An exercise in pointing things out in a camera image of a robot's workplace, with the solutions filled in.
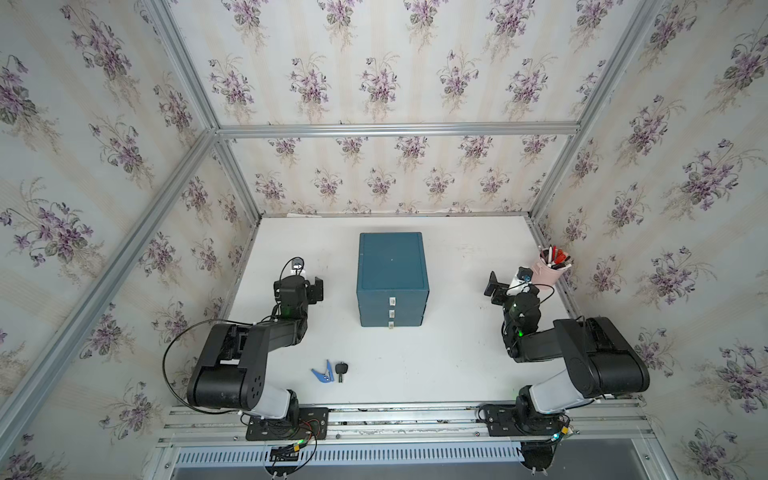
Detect teal drawer cabinet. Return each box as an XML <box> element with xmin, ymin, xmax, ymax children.
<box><xmin>356</xmin><ymin>232</ymin><xmax>430</xmax><ymax>302</ymax></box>

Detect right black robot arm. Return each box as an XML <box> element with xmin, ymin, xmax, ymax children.
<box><xmin>484</xmin><ymin>273</ymin><xmax>650</xmax><ymax>417</ymax></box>

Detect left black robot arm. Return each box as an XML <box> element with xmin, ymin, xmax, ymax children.
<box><xmin>186</xmin><ymin>274</ymin><xmax>324</xmax><ymax>421</ymax></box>

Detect teal middle drawer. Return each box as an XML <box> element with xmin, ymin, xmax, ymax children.
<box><xmin>360</xmin><ymin>305</ymin><xmax>425</xmax><ymax>325</ymax></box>

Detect teal bottom drawer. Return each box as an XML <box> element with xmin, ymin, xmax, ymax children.
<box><xmin>360</xmin><ymin>317</ymin><xmax>423</xmax><ymax>328</ymax></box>

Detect pink pen cup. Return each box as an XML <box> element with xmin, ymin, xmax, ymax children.
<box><xmin>531</xmin><ymin>259</ymin><xmax>570</xmax><ymax>287</ymax></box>

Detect pens in cup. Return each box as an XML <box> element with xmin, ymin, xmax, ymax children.
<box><xmin>539</xmin><ymin>245</ymin><xmax>572</xmax><ymax>270</ymax></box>

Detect blue plastic clip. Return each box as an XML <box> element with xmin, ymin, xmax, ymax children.
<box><xmin>311</xmin><ymin>360</ymin><xmax>335</xmax><ymax>384</ymax></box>

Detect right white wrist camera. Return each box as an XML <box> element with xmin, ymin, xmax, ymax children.
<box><xmin>510</xmin><ymin>266</ymin><xmax>533</xmax><ymax>290</ymax></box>

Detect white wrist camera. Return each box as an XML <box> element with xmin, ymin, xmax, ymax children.
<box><xmin>510</xmin><ymin>266</ymin><xmax>533</xmax><ymax>290</ymax></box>
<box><xmin>290</xmin><ymin>263</ymin><xmax>306</xmax><ymax>277</ymax></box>

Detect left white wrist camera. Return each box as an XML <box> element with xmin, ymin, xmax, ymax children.
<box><xmin>290</xmin><ymin>263</ymin><xmax>306</xmax><ymax>277</ymax></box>

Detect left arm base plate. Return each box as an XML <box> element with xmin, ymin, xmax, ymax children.
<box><xmin>245</xmin><ymin>407</ymin><xmax>330</xmax><ymax>441</ymax></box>

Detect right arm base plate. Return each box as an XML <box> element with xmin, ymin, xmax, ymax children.
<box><xmin>477</xmin><ymin>403</ymin><xmax>570</xmax><ymax>438</ymax></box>

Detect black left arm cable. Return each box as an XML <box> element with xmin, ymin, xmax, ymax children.
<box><xmin>161</xmin><ymin>317</ymin><xmax>253</xmax><ymax>416</ymax></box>

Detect aluminium mounting rail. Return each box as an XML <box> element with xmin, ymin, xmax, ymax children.
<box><xmin>157</xmin><ymin>400</ymin><xmax>656</xmax><ymax>447</ymax></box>

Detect white perforated cable duct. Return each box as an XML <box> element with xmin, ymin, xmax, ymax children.
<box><xmin>175</xmin><ymin>441</ymin><xmax>523</xmax><ymax>469</ymax></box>

